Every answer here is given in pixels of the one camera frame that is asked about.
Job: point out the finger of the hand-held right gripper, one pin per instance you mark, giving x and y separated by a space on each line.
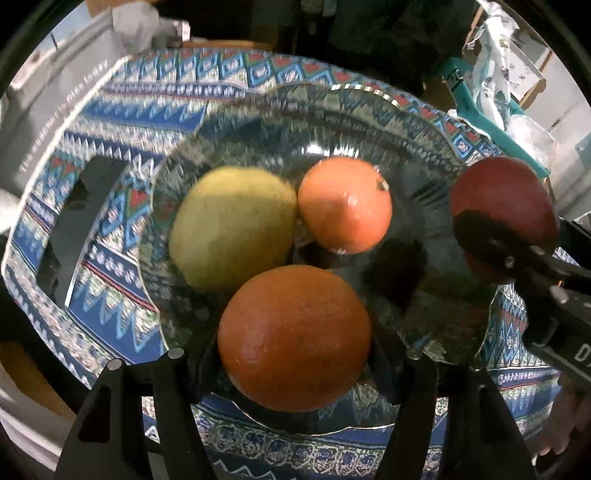
489 244
577 240

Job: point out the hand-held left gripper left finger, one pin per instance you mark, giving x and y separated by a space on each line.
175 397

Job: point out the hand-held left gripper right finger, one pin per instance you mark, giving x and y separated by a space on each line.
415 406

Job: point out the red apple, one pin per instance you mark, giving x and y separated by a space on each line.
498 189

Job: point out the orange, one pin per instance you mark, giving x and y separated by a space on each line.
295 337
344 207

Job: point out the yellow pear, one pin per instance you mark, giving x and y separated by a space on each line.
231 230

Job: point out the clear glass bowl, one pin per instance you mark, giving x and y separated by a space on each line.
258 134

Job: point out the person's right hand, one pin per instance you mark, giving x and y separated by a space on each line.
577 415

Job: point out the teal plastic bin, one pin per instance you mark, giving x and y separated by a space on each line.
508 138

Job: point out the clear plastic bag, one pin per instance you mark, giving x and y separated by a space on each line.
531 134

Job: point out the wooden shelf unit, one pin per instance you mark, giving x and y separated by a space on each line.
538 90

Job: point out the white plastic basket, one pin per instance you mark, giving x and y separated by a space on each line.
521 64

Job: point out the black flat rectangular object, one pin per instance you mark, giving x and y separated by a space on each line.
78 221

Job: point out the blue patterned tablecloth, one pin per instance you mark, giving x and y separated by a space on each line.
115 129

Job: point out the grey tote bag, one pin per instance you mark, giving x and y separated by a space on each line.
55 92

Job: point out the wooden drawer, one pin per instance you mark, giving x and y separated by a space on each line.
217 44

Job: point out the grey clothing pile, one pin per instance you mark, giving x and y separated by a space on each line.
138 23

